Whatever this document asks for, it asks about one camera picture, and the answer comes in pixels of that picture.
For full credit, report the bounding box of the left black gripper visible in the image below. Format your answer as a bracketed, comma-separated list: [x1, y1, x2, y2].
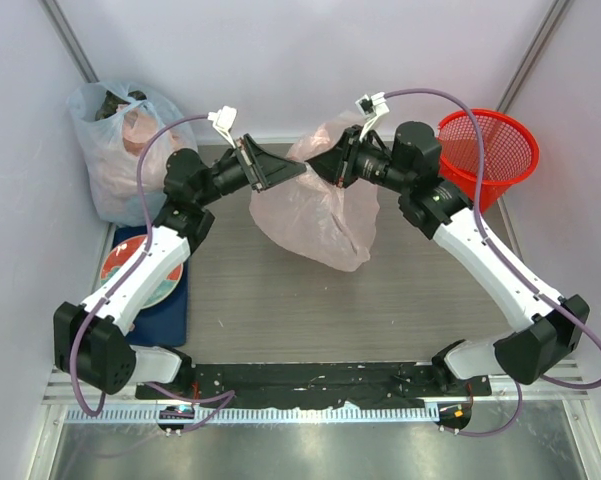
[196, 135, 306, 208]

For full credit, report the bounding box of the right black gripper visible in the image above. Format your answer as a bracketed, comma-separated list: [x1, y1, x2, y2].
[305, 126, 411, 196]

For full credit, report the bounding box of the pink plastic trash bag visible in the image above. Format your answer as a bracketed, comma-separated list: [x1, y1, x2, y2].
[248, 109, 381, 274]

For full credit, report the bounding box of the red mesh trash bin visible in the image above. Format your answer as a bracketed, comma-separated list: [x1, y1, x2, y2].
[438, 109, 539, 212]

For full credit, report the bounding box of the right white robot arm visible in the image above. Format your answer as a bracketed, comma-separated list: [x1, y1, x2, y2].
[307, 121, 590, 395]

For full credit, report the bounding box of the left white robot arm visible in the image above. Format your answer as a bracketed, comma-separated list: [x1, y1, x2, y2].
[53, 135, 306, 399]

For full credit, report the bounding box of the blue bag of trash bags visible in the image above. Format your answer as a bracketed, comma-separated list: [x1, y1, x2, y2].
[67, 81, 197, 227]

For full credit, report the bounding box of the red and teal plate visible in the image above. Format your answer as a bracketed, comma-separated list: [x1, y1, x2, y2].
[99, 234, 184, 310]

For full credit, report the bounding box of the dark blue mat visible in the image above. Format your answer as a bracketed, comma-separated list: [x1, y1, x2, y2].
[111, 226, 189, 347]

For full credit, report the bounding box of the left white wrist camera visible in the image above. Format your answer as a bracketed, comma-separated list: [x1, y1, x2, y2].
[207, 106, 238, 148]

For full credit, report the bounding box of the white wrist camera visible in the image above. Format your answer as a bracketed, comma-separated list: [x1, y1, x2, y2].
[355, 92, 390, 141]
[207, 106, 238, 148]

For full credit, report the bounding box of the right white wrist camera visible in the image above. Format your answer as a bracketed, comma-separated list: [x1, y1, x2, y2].
[355, 92, 390, 141]

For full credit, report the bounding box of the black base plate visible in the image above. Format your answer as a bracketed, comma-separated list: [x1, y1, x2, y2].
[162, 362, 492, 410]

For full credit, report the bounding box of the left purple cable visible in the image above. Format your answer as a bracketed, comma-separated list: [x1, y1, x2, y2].
[68, 112, 239, 459]

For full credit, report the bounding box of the white slotted cable duct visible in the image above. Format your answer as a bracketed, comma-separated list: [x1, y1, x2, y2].
[65, 402, 439, 425]

